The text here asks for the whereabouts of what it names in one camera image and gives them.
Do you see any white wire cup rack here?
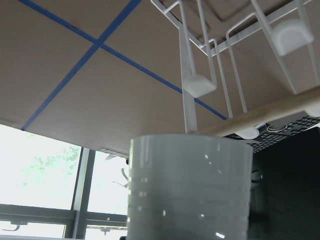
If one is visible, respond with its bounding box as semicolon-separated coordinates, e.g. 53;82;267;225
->
150;0;320;140

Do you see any grey plastic cup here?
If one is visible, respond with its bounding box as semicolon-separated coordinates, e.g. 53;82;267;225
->
126;134;253;240

